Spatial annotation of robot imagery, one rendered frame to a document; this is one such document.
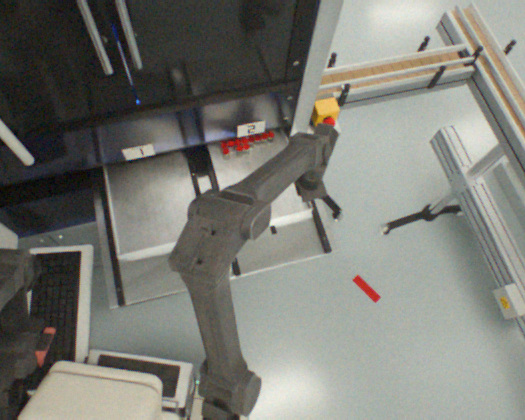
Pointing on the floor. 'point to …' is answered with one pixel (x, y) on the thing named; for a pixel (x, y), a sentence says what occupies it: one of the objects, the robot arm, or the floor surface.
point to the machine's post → (315, 62)
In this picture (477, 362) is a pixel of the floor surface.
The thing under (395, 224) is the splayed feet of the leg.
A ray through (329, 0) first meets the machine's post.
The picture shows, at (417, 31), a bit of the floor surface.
